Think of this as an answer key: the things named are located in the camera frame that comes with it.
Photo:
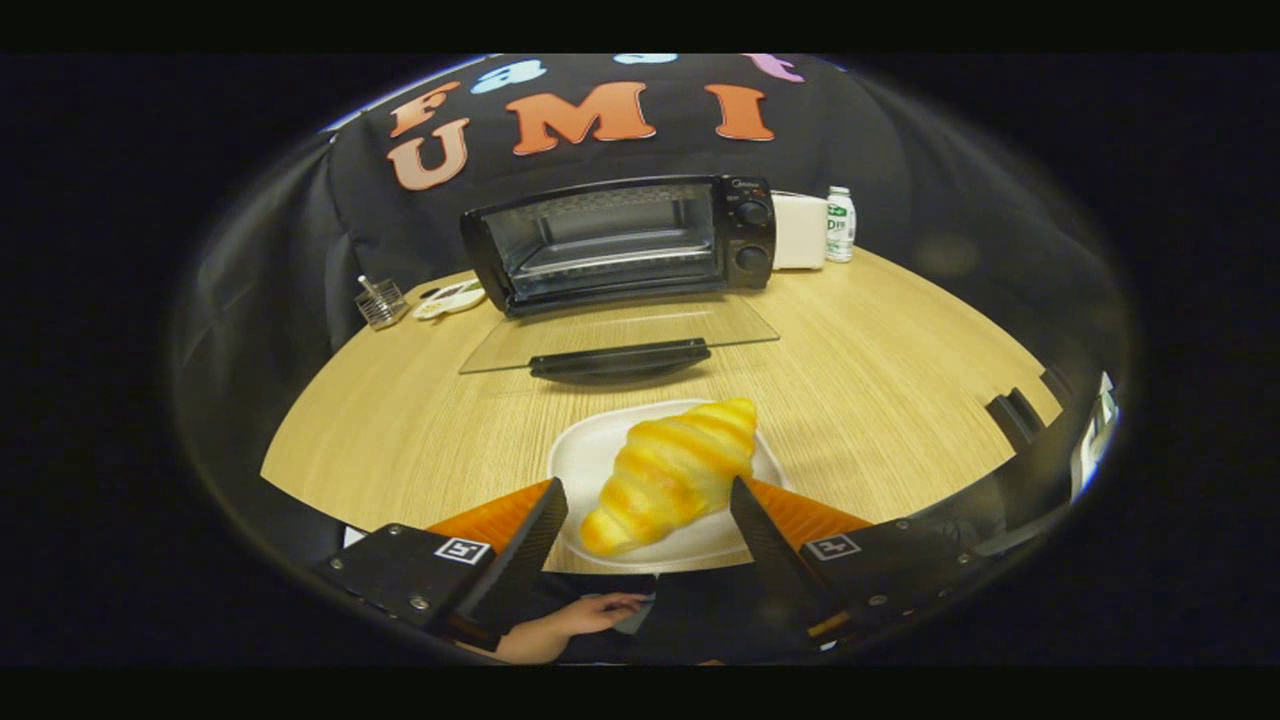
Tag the black device white label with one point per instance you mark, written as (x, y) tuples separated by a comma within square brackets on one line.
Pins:
[(1040, 470)]

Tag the white pop-up toaster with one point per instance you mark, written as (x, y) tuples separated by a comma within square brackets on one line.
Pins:
[(800, 232)]

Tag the black toaster oven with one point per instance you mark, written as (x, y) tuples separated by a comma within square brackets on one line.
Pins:
[(750, 240)]

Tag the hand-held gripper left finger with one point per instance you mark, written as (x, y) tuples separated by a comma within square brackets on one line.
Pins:
[(525, 555)]

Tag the clear utensil holder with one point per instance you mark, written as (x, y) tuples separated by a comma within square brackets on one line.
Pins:
[(381, 304)]

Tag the black backdrop cloth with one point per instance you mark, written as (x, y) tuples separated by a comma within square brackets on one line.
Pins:
[(900, 150)]

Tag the white bottle green label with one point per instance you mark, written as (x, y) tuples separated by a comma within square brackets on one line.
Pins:
[(841, 225)]

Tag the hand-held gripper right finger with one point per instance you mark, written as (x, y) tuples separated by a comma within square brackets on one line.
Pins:
[(770, 550)]

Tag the yellow croissant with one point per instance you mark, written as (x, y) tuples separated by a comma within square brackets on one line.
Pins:
[(670, 470)]

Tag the white plate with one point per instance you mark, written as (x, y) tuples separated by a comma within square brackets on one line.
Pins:
[(592, 450)]

